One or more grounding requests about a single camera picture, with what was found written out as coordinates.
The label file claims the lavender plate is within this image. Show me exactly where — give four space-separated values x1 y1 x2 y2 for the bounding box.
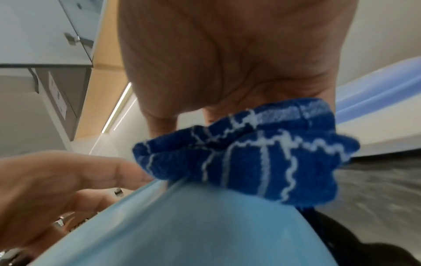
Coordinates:
335 56 421 125

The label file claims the light blue bowl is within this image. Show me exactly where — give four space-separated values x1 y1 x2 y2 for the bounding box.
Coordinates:
29 176 340 266

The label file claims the led light strip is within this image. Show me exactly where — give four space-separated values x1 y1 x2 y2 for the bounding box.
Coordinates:
100 82 132 135

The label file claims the person's left hand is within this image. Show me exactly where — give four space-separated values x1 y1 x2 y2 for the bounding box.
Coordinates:
0 150 156 261

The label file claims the person's right hand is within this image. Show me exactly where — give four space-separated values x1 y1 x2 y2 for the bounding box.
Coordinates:
118 0 360 138

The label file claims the speckled white plate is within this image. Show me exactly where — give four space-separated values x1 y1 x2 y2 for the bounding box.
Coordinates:
335 99 421 158

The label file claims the blue striped cloth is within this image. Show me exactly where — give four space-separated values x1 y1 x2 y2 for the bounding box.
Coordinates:
131 97 361 208

